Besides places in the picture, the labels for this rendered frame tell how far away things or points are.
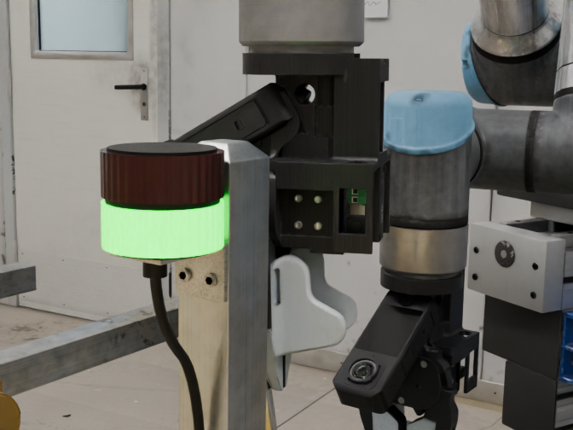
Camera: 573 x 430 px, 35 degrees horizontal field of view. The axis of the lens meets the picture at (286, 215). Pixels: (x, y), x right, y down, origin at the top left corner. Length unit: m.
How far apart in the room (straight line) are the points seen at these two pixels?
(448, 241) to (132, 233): 0.39
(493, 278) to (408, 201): 0.46
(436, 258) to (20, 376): 0.35
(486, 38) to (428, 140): 0.50
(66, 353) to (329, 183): 0.36
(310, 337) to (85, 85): 3.58
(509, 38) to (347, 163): 0.71
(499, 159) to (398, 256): 0.14
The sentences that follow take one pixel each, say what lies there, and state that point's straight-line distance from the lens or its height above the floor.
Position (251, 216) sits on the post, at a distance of 0.48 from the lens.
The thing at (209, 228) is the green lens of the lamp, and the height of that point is 1.12.
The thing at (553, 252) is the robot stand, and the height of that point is 0.98.
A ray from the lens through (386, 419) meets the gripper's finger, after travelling 0.82.
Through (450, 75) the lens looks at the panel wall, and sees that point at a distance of 3.22.
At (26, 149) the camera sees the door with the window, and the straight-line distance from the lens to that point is 4.36.
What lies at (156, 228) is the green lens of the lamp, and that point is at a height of 1.13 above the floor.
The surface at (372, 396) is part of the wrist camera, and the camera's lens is 0.72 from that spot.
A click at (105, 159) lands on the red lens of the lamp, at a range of 0.43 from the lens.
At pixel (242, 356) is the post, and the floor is 1.05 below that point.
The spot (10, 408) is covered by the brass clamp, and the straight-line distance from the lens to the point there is 0.68.
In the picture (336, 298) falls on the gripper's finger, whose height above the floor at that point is 1.05.
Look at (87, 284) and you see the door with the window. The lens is 4.22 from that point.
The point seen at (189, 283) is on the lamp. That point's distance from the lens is 0.48.
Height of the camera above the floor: 1.20
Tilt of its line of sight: 10 degrees down
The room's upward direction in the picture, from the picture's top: 1 degrees clockwise
